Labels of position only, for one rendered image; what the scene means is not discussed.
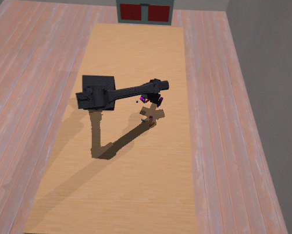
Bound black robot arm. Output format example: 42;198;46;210
76;79;169;111

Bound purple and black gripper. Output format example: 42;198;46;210
140;94;163;108

